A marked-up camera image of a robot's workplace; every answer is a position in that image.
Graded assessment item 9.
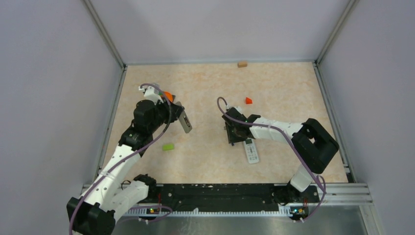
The white remote control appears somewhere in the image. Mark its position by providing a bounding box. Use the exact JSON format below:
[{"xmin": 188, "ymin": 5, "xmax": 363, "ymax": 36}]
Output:
[
  {"xmin": 175, "ymin": 101, "xmax": 192, "ymax": 134},
  {"xmin": 243, "ymin": 139, "xmax": 259, "ymax": 164}
]

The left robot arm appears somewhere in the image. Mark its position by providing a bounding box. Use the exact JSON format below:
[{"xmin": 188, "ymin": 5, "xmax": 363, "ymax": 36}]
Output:
[{"xmin": 67, "ymin": 99, "xmax": 185, "ymax": 235}]

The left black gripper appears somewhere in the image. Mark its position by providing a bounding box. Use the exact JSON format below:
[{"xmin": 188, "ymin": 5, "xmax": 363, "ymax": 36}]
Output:
[{"xmin": 148, "ymin": 95, "xmax": 184, "ymax": 133}]

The tan wooden block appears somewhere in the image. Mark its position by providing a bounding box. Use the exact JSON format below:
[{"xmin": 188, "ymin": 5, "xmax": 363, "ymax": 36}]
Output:
[{"xmin": 237, "ymin": 61, "xmax": 248, "ymax": 68}]

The green block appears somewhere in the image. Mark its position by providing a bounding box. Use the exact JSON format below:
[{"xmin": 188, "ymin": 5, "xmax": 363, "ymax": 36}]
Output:
[{"xmin": 162, "ymin": 143, "xmax": 175, "ymax": 151}]

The red block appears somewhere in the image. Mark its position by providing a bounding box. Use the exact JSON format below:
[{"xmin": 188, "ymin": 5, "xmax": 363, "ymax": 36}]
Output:
[{"xmin": 245, "ymin": 97, "xmax": 253, "ymax": 104}]

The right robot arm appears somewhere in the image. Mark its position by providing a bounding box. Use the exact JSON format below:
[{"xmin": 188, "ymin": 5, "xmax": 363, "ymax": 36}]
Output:
[{"xmin": 222, "ymin": 107, "xmax": 339, "ymax": 202}]

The white remote control upright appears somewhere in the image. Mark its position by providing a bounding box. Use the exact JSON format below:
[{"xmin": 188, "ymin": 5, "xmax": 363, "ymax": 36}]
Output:
[{"xmin": 243, "ymin": 139, "xmax": 259, "ymax": 164}]

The orange tape roll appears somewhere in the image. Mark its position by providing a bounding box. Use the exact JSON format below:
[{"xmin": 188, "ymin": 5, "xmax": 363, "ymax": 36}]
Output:
[{"xmin": 162, "ymin": 92, "xmax": 174, "ymax": 102}]

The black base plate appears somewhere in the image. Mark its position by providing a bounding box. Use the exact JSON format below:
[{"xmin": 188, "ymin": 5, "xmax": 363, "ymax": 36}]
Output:
[{"xmin": 139, "ymin": 184, "xmax": 320, "ymax": 212}]

